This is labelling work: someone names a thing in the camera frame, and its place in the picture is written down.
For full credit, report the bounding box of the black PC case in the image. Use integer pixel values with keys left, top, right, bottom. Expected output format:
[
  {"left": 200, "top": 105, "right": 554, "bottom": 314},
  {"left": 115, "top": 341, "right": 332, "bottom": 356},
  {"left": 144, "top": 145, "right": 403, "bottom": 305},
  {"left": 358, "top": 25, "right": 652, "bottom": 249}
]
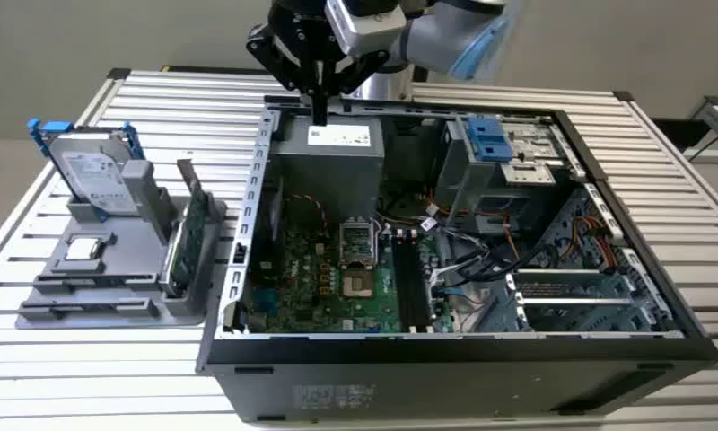
[{"left": 195, "top": 93, "right": 718, "bottom": 426}]

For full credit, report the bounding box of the black RAM slot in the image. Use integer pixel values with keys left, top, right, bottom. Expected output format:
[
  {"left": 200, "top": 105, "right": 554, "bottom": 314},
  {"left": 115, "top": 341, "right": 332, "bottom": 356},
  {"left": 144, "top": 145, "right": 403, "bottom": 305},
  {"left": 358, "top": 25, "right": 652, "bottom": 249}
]
[
  {"left": 412, "top": 233, "right": 439, "bottom": 333},
  {"left": 399, "top": 233, "right": 422, "bottom": 333},
  {"left": 407, "top": 233, "right": 431, "bottom": 333},
  {"left": 394, "top": 233, "right": 414, "bottom": 333}
]

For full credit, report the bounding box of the silver metal disk bay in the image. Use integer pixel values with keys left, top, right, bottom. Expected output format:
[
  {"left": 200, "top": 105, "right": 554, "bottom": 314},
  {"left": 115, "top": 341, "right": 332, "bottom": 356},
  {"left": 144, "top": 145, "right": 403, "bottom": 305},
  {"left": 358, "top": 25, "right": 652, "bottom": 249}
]
[{"left": 506, "top": 268, "right": 660, "bottom": 333}]

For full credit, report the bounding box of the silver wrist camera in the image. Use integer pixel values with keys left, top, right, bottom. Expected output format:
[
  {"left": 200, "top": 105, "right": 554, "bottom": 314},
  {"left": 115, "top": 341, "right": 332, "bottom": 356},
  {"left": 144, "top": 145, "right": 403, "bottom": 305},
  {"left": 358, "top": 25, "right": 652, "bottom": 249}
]
[{"left": 324, "top": 0, "right": 410, "bottom": 57}]

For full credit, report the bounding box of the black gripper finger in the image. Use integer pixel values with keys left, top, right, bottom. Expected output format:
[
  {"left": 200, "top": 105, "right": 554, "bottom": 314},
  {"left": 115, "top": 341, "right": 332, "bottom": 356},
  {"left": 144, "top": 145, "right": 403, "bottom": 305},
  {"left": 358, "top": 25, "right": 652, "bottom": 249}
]
[
  {"left": 243, "top": 24, "right": 324, "bottom": 126},
  {"left": 322, "top": 48, "right": 392, "bottom": 127}
]

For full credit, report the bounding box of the blue plastic drive latch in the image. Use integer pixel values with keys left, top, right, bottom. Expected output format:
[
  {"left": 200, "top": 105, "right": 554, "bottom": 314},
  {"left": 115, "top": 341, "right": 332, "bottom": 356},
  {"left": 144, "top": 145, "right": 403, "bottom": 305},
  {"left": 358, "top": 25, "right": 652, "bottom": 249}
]
[{"left": 466, "top": 115, "right": 512, "bottom": 163}]

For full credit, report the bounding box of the silver CPU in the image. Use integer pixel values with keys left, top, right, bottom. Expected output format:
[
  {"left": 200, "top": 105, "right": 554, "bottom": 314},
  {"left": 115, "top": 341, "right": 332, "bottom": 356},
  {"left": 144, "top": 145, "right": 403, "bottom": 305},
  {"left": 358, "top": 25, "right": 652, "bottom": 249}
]
[{"left": 63, "top": 237, "right": 104, "bottom": 262}]

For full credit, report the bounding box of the hard disk in blue carrier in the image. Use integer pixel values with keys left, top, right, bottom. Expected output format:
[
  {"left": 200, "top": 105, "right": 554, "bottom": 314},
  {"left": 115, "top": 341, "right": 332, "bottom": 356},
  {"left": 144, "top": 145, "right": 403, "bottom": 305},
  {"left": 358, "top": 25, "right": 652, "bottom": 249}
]
[{"left": 27, "top": 117, "right": 148, "bottom": 224}]

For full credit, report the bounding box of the grey power supply unit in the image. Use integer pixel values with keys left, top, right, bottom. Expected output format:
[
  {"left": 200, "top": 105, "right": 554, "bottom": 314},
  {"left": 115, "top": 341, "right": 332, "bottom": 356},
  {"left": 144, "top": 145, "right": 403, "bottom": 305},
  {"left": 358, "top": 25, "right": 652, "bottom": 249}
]
[{"left": 272, "top": 115, "right": 388, "bottom": 216}]

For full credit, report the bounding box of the red black twisted wire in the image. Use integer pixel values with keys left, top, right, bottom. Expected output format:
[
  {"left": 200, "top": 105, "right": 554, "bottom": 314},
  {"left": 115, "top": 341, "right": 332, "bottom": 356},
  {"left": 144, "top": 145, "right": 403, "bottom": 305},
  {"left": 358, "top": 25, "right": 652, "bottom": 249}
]
[{"left": 283, "top": 193, "right": 332, "bottom": 237}]

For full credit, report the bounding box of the silver drive cage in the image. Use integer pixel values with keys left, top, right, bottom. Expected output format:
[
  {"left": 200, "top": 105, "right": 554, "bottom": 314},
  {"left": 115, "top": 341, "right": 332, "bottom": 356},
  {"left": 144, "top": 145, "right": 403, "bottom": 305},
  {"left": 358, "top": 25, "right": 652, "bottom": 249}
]
[{"left": 436, "top": 114, "right": 580, "bottom": 234}]

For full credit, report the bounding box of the green motherboard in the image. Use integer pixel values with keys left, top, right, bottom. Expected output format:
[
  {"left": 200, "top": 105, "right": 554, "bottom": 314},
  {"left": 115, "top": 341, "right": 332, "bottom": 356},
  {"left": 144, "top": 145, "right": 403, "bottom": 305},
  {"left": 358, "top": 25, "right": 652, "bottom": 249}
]
[{"left": 248, "top": 224, "right": 456, "bottom": 334}]

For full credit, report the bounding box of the grey parts rack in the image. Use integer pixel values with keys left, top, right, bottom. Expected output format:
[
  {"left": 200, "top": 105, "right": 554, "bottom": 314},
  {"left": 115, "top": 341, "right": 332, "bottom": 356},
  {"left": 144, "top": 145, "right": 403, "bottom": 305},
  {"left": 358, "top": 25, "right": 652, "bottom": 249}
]
[{"left": 15, "top": 159, "right": 232, "bottom": 331}]

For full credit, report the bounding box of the green graphics card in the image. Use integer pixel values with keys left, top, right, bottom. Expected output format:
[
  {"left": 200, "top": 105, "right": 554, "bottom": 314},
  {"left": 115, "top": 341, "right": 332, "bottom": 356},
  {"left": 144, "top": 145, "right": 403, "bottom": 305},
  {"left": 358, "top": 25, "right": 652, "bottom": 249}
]
[{"left": 159, "top": 159, "right": 218, "bottom": 297}]

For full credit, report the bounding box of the orange yellow wire bundle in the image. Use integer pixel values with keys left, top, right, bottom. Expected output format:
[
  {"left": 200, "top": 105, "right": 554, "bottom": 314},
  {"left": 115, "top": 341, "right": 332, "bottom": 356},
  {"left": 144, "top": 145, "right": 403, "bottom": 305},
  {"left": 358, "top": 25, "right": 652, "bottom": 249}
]
[{"left": 560, "top": 214, "right": 623, "bottom": 276}]

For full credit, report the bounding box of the CPU socket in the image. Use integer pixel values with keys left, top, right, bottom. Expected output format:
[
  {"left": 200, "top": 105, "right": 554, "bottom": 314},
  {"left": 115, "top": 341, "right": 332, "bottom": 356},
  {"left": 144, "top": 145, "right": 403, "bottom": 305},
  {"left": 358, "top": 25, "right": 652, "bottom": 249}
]
[{"left": 342, "top": 268, "right": 378, "bottom": 300}]

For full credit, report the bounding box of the metal socket cover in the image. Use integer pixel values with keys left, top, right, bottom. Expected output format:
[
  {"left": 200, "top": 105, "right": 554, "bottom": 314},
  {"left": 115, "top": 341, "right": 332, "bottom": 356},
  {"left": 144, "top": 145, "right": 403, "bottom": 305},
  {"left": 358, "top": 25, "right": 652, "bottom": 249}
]
[{"left": 338, "top": 216, "right": 379, "bottom": 270}]

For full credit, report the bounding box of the thin orange wire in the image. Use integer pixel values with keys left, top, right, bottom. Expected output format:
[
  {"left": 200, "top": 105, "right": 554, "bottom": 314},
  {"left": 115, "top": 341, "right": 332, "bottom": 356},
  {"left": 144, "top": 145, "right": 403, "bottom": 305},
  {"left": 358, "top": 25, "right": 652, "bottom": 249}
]
[{"left": 502, "top": 220, "right": 523, "bottom": 261}]

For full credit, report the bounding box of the blue VGA port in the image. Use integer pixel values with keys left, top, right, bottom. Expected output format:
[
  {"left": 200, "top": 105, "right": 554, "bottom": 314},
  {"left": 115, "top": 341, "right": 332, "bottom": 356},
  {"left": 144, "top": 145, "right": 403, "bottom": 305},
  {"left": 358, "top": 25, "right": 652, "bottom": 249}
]
[{"left": 252, "top": 289, "right": 278, "bottom": 314}]

